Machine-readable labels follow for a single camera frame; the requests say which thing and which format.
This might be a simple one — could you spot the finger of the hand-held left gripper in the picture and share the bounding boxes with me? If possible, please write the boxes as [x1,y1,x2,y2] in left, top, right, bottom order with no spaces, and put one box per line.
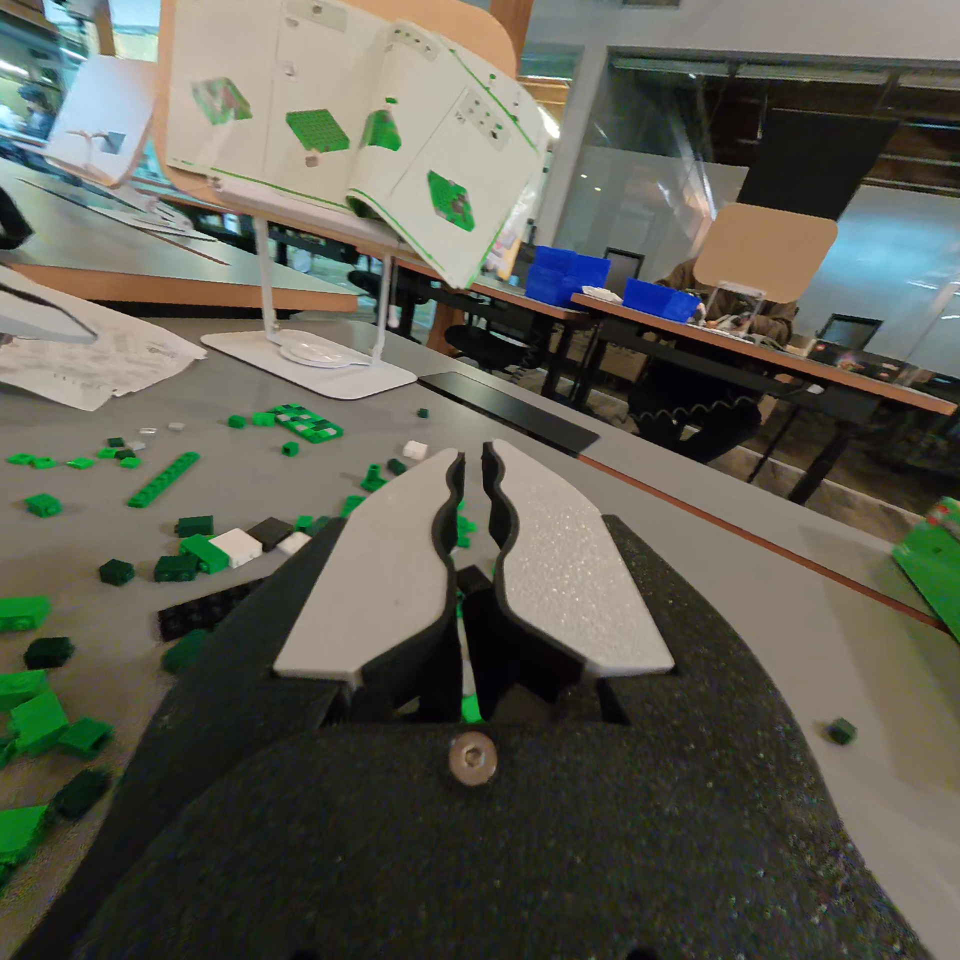
[0,283,100,346]

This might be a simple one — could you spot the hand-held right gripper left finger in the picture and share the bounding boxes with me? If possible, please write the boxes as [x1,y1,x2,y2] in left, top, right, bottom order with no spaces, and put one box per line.
[272,447,466,690]

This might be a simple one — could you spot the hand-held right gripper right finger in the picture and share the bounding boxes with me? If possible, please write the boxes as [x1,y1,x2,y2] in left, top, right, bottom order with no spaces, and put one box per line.
[482,438,676,680]

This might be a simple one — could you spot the printed paper bag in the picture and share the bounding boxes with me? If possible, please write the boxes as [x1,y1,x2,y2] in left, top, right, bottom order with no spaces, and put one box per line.
[0,300,207,412]

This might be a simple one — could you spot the long green brick strip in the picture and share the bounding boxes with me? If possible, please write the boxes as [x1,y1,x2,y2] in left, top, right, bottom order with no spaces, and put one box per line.
[127,451,201,509]

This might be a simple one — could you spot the pile of green bricks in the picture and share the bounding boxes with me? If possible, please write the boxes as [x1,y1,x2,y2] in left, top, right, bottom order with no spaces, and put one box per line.
[0,480,481,894]

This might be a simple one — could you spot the grey desk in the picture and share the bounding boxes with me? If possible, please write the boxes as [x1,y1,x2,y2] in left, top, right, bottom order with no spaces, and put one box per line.
[0,315,960,960]

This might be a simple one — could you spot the black desk panel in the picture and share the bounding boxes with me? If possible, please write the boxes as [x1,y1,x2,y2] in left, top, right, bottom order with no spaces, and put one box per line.
[417,369,601,456]

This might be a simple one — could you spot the grey table with wooden edge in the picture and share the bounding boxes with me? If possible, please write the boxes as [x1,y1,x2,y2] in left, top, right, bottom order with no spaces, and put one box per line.
[0,157,361,312]

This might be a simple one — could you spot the white picture card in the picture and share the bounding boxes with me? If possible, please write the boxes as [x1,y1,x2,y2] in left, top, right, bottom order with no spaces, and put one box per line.
[46,54,156,189]

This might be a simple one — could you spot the checkered green brick plate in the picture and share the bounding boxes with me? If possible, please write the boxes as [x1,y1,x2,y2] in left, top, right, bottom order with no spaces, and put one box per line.
[273,405,344,444]

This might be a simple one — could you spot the black studded plate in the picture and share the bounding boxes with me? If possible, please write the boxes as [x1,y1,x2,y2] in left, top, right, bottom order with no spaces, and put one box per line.
[157,577,264,642]

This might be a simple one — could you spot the white book stand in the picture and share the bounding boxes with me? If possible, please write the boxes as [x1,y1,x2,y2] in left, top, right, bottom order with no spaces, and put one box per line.
[153,0,560,401]

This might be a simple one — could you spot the black office chair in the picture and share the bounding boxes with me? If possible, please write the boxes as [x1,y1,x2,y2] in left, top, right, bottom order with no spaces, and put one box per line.
[444,322,545,376]

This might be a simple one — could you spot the blue plastic bin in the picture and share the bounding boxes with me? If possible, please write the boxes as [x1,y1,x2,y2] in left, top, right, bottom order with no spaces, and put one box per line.
[624,277,702,324]
[525,243,612,307]

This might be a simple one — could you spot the wooden edged table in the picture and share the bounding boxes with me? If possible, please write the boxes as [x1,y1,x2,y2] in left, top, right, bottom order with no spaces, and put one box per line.
[390,253,594,406]
[571,292,960,505]

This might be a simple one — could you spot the instruction booklet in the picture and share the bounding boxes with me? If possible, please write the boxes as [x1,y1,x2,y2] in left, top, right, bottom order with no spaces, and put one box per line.
[163,0,552,290]

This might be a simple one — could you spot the clear acrylic stand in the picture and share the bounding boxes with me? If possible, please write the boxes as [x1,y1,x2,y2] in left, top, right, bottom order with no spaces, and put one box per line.
[708,281,766,325]

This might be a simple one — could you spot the green cardboard box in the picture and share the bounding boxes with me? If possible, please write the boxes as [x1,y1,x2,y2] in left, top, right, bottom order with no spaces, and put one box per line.
[891,495,960,639]

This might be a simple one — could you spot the small black screen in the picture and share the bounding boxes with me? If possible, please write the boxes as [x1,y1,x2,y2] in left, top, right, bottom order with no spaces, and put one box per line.
[813,315,885,354]

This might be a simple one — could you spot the black coiled cable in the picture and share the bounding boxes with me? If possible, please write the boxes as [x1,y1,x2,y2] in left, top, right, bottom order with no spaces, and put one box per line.
[636,397,760,435]

